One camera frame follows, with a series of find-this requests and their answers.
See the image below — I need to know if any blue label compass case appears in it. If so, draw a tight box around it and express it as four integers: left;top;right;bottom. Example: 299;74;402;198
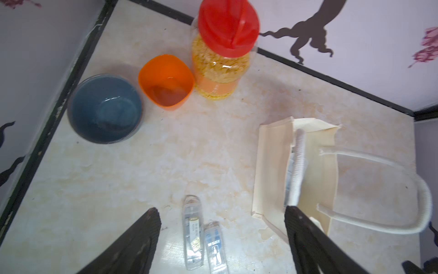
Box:
204;221;229;274
284;147;297;207

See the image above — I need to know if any cream canvas tote bag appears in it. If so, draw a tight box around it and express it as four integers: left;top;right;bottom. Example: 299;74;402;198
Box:
252;117;433;240

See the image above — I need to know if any orange plastic cup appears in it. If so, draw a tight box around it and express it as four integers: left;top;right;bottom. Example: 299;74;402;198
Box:
138;54;195;111

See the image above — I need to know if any gold label compass case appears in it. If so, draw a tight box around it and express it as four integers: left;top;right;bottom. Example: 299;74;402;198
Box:
182;195;204;271

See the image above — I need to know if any dark blue ceramic bowl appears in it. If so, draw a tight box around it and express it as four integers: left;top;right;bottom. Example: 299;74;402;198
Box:
67;74;144;145

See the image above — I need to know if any red lid corn flake jar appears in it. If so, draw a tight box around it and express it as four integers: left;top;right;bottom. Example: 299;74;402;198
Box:
191;0;260;100

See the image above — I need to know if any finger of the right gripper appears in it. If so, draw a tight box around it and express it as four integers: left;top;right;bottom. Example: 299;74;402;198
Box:
401;260;427;274

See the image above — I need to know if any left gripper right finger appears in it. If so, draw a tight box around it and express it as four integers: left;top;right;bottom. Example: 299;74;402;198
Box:
285;206;367;274

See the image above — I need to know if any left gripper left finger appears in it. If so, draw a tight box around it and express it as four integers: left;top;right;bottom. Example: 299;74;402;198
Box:
79;207;162;274

